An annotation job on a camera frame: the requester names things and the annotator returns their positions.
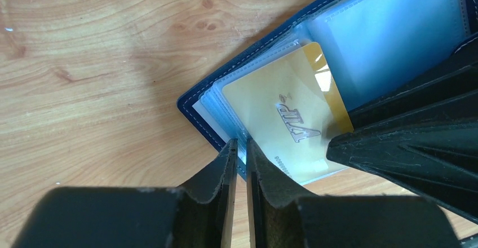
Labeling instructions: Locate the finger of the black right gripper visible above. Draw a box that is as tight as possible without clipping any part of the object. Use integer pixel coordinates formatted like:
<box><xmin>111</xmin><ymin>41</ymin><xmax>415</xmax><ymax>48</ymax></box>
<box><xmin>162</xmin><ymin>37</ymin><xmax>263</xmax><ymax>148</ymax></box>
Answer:
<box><xmin>349</xmin><ymin>34</ymin><xmax>477</xmax><ymax>129</ymax></box>
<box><xmin>326</xmin><ymin>117</ymin><xmax>478</xmax><ymax>225</ymax></box>

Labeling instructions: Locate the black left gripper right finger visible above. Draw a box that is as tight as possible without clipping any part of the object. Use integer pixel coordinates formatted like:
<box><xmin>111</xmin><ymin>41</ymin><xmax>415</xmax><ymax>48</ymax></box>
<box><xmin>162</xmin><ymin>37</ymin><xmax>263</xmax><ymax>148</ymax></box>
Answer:
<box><xmin>246</xmin><ymin>139</ymin><xmax>461</xmax><ymax>247</ymax></box>

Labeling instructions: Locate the gold VIP credit card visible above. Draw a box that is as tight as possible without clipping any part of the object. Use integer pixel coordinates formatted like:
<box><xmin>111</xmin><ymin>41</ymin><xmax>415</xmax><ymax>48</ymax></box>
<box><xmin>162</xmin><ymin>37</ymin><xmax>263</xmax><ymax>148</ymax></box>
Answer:
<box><xmin>222</xmin><ymin>42</ymin><xmax>353</xmax><ymax>184</ymax></box>

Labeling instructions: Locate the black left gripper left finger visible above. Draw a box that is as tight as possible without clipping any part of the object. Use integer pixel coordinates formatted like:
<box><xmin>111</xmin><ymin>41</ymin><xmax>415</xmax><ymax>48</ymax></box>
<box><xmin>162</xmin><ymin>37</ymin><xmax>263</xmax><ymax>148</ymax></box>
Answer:
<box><xmin>14</xmin><ymin>139</ymin><xmax>237</xmax><ymax>247</ymax></box>

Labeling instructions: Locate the navy blue card holder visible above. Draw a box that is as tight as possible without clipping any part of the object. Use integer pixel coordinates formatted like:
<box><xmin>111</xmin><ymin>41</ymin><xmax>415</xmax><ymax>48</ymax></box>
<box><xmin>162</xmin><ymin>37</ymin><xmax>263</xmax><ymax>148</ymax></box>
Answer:
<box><xmin>177</xmin><ymin>0</ymin><xmax>477</xmax><ymax>176</ymax></box>

